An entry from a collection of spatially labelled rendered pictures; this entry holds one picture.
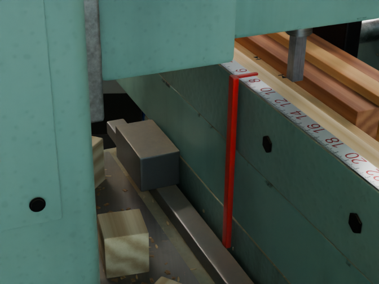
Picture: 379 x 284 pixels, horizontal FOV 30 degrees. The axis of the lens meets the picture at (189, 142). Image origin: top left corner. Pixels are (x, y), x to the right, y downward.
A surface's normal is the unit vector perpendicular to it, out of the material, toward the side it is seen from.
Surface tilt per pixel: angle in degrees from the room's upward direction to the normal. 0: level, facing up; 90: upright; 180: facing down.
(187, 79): 90
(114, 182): 0
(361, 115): 90
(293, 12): 90
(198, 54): 90
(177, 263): 0
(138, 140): 0
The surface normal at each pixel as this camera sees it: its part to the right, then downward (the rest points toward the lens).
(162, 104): -0.92, 0.18
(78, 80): 0.62, 0.37
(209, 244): 0.01, -0.88
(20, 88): 0.40, 0.43
